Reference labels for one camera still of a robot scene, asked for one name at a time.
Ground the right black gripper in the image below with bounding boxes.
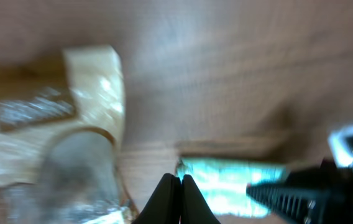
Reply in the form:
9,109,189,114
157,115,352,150
246,124,353,224

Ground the brown snack pouch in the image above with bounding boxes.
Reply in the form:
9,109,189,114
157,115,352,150
0,45,137,223

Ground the teal wet wipes pack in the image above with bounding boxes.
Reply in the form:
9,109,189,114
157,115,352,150
175,157,287,218

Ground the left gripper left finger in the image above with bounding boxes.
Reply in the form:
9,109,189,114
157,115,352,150
132,173,182,224

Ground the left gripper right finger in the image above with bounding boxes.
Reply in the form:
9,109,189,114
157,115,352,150
180,175,221,224

